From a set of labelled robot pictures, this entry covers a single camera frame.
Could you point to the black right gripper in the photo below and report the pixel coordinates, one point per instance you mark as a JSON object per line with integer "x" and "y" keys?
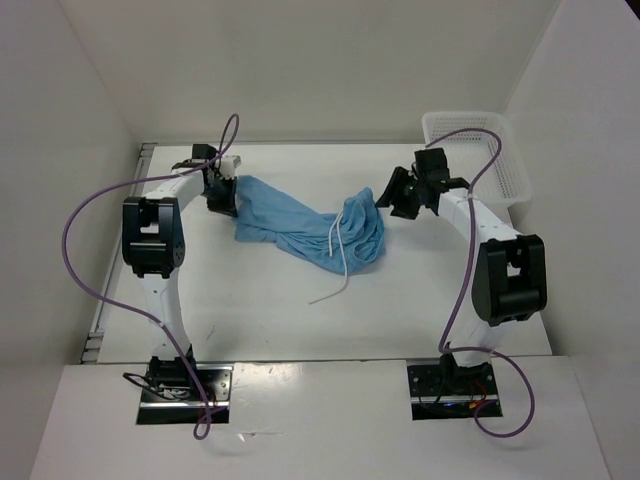
{"x": 391, "y": 196}

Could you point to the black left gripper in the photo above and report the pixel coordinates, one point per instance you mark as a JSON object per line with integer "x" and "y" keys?
{"x": 228, "y": 206}

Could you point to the light blue shorts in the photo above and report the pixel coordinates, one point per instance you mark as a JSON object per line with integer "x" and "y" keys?
{"x": 344, "y": 243}

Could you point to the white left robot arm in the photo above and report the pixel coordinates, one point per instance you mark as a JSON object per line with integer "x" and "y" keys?
{"x": 154, "y": 247}

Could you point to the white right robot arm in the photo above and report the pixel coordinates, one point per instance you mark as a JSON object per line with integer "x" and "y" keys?
{"x": 504, "y": 283}

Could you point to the white plastic basket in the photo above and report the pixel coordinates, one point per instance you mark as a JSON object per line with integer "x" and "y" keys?
{"x": 470, "y": 139}

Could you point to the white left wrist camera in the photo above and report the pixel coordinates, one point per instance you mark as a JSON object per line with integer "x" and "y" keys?
{"x": 226, "y": 168}

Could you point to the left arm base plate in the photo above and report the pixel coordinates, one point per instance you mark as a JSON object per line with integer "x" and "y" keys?
{"x": 178, "y": 401}

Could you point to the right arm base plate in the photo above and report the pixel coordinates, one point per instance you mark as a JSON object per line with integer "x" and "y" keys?
{"x": 432, "y": 397}

